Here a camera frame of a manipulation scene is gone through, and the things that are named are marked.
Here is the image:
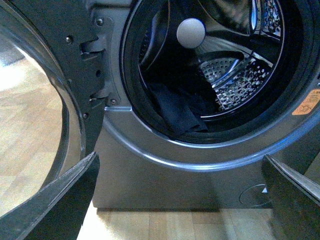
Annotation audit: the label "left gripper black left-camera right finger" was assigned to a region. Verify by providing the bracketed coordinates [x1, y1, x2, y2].
[261, 155, 320, 240]

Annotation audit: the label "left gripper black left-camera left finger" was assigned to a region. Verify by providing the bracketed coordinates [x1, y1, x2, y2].
[0, 152, 100, 240]

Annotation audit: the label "dark navy clothes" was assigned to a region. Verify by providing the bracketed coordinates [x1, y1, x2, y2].
[144, 67, 220, 136]

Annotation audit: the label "dark grey washing machine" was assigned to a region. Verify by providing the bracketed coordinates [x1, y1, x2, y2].
[85, 0, 320, 211]

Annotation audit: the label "round washing machine door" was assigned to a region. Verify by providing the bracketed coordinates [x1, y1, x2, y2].
[0, 0, 118, 240]

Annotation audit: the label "orange warning sticker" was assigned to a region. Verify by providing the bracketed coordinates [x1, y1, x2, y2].
[292, 89, 320, 116]

